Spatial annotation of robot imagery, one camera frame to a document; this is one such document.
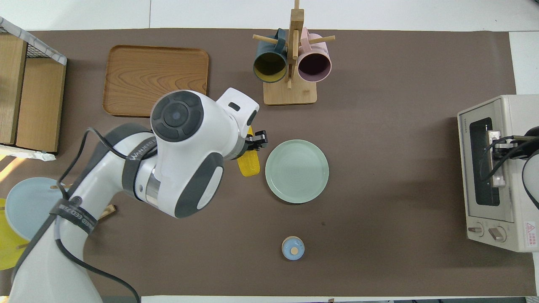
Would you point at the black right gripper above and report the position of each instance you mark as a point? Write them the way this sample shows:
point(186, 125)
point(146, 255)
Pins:
point(531, 134)

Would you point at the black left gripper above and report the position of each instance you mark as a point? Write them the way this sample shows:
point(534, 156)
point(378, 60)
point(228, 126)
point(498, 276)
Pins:
point(250, 144)

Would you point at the yellow corn cob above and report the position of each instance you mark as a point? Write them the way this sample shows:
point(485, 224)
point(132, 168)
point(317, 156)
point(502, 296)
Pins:
point(249, 166)

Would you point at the white toaster oven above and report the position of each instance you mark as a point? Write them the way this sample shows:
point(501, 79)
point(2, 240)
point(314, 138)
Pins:
point(511, 109)

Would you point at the toaster oven glass door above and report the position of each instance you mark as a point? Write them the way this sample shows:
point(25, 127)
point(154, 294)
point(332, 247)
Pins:
point(478, 168)

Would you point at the pale green plate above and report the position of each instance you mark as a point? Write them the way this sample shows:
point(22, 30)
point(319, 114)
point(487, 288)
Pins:
point(297, 172)

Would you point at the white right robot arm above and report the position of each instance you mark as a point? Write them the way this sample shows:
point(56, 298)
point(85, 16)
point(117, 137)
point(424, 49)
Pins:
point(532, 176)

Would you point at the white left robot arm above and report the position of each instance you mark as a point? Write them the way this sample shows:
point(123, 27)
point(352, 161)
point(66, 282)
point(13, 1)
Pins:
point(185, 147)

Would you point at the wooden mug rack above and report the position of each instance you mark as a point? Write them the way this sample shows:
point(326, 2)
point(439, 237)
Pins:
point(290, 97)

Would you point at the dark blue mug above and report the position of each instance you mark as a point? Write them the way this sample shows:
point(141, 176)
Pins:
point(266, 52)

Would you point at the pink mug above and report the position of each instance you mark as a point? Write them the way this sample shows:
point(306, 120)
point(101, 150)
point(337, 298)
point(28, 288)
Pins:
point(318, 47)

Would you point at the small blue bell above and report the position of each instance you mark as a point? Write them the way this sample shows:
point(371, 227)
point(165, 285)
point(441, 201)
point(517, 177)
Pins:
point(290, 252)

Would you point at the brown table mat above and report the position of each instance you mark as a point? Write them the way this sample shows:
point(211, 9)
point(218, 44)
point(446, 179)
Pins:
point(379, 168)

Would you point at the wooden tray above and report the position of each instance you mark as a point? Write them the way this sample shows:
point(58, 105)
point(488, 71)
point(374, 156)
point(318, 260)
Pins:
point(147, 75)

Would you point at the wooden step shelf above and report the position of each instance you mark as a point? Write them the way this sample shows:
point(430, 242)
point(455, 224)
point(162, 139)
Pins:
point(38, 105)

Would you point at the light blue plate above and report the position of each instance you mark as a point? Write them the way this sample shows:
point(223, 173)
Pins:
point(29, 206)

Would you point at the yellow plate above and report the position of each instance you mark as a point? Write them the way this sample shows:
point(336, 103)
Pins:
point(6, 252)

